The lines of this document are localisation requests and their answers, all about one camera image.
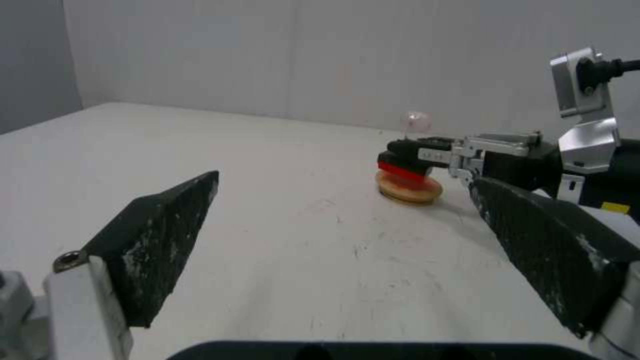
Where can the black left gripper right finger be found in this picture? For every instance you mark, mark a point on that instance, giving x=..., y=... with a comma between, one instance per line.
x=545, y=247

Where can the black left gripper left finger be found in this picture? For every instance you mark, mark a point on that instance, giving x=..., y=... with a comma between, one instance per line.
x=150, y=240

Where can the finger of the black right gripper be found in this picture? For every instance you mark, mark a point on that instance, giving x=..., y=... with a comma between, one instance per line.
x=500, y=144
x=462, y=161

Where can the round wooden red ink pad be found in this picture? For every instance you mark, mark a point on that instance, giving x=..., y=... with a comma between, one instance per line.
x=410, y=193

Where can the small clear pink round case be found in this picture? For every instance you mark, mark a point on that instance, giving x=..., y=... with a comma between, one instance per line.
x=417, y=120

